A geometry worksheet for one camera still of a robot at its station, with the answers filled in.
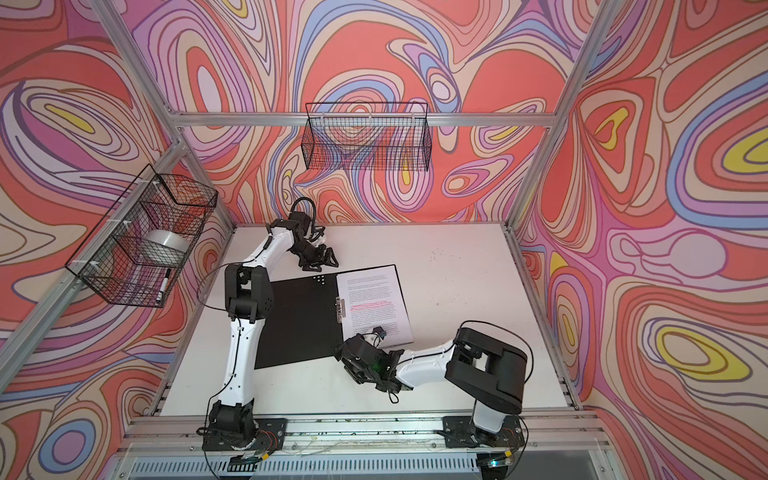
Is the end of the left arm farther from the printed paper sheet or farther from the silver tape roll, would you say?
the silver tape roll

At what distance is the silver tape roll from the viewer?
0.72m

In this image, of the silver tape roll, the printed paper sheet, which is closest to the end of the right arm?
the printed paper sheet

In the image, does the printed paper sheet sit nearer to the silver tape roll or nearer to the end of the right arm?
the end of the right arm

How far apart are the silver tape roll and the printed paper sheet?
47 centimetres

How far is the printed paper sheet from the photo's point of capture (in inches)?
36.5

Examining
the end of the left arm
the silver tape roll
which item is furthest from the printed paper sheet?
the silver tape roll

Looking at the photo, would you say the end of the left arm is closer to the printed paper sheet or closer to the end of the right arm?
the printed paper sheet
